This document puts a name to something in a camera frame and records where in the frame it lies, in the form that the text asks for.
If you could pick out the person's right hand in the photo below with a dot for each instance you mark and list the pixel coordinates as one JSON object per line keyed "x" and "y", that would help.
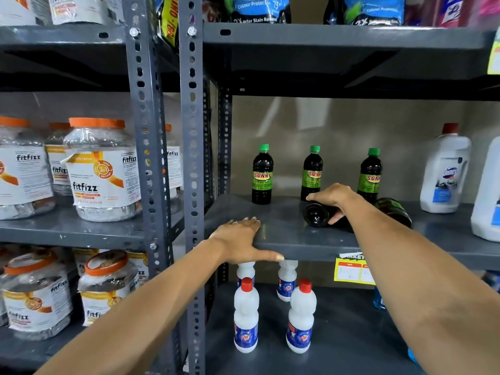
{"x": 336, "y": 195}

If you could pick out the person's left hand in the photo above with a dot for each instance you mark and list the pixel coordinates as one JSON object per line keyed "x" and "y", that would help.
{"x": 236, "y": 240}

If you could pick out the person's left thumb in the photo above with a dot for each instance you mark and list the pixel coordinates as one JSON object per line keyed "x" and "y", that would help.
{"x": 267, "y": 256}

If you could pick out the person's right thumb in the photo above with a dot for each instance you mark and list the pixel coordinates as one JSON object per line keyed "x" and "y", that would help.
{"x": 337, "y": 217}

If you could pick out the person's right forearm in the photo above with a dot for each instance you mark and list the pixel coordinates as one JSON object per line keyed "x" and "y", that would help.
{"x": 410, "y": 277}

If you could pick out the person's left forearm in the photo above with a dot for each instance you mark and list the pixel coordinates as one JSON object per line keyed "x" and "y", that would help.
{"x": 136, "y": 320}

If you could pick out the small white bottle red cap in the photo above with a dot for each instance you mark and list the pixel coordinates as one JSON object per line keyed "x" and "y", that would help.
{"x": 246, "y": 320}
{"x": 300, "y": 324}
{"x": 287, "y": 281}
{"x": 246, "y": 271}

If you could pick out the dark bottle green cap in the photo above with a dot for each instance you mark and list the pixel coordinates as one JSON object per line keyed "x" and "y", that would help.
{"x": 311, "y": 175}
{"x": 262, "y": 179}
{"x": 369, "y": 179}

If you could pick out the yellow price tag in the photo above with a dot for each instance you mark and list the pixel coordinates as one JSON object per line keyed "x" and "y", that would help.
{"x": 353, "y": 271}

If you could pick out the blue bottle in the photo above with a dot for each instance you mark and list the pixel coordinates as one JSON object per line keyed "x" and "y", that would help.
{"x": 378, "y": 300}

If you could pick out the large white bottle red cap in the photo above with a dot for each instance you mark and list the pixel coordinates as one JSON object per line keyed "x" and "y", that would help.
{"x": 443, "y": 179}

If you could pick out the clear jar orange lid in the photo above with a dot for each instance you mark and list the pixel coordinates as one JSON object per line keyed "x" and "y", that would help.
{"x": 58, "y": 167}
{"x": 141, "y": 265}
{"x": 84, "y": 257}
{"x": 23, "y": 175}
{"x": 174, "y": 167}
{"x": 107, "y": 288}
{"x": 37, "y": 300}
{"x": 102, "y": 171}

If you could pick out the grey metal shelf rack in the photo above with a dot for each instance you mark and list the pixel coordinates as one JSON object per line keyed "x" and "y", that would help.
{"x": 146, "y": 113}
{"x": 351, "y": 37}

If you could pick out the blue black detergent pouch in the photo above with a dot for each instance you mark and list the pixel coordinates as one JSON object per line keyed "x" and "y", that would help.
{"x": 371, "y": 9}
{"x": 257, "y": 9}

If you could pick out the yellow shelf tag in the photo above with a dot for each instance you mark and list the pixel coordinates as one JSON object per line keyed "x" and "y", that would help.
{"x": 495, "y": 54}

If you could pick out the white purple label bottle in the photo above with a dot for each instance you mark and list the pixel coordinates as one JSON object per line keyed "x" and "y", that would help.
{"x": 451, "y": 11}

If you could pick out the pink pack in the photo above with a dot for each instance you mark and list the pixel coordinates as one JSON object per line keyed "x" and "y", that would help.
{"x": 484, "y": 9}

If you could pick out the yellow black pouch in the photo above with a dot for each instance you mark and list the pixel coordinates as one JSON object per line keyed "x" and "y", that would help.
{"x": 168, "y": 19}

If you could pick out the clear jar white label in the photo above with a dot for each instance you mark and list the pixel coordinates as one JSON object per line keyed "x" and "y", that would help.
{"x": 84, "y": 9}
{"x": 21, "y": 9}

